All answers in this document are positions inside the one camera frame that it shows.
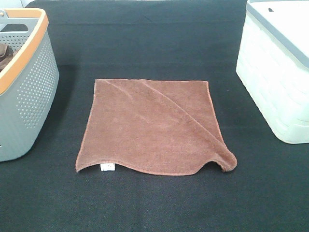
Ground brown microfiber towel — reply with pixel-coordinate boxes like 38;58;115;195
75;79;237;175

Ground brown towel in basket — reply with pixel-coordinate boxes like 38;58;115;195
0;43;17;71

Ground black fabric table mat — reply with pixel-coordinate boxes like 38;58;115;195
0;0;309;232

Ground grey perforated basket orange rim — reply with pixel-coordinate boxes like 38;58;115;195
0;8;59;161

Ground white plastic basket grey rim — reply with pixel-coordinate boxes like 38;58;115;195
236;0;309;144

